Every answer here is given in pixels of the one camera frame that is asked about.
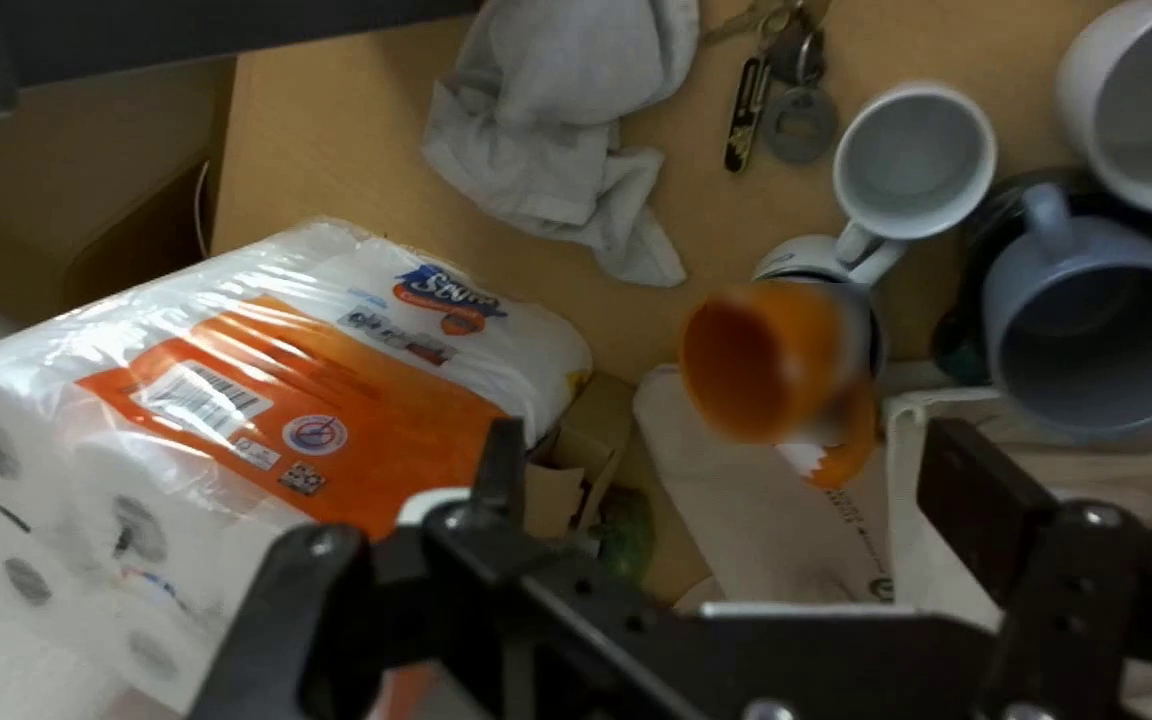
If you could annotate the large plain white mug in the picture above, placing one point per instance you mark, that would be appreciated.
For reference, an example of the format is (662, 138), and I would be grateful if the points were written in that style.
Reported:
(1141, 93)

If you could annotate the grey storage bin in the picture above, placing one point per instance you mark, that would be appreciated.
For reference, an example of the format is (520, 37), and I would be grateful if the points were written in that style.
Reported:
(136, 34)

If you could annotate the green bottle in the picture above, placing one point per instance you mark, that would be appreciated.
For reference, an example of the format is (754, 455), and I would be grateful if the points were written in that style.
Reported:
(624, 534)

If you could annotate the small white mug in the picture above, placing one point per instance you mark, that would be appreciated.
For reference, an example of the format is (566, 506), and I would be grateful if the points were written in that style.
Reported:
(916, 160)

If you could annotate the orange toilet paper pack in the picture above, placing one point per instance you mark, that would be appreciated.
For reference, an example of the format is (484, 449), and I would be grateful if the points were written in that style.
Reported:
(269, 385)

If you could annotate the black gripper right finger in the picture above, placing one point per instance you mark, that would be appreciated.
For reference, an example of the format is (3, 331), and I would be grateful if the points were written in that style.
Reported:
(982, 512)

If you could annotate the bunch of keys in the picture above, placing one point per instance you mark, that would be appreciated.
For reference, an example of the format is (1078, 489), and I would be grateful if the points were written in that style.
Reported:
(802, 122)

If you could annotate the orange mug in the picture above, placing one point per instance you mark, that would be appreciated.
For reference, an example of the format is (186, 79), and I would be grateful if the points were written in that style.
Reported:
(749, 374)

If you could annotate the grey-blue mug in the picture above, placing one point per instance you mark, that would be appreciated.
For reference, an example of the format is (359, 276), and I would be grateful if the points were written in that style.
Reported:
(1099, 335)

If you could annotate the white mug with blue band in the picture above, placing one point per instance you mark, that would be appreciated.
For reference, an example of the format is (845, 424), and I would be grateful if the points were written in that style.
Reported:
(856, 300)

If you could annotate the cream canvas tote bag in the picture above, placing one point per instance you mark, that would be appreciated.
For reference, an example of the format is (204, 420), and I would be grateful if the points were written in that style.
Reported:
(763, 534)

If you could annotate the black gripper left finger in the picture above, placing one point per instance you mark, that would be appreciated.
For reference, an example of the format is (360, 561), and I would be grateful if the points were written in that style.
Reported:
(496, 461)

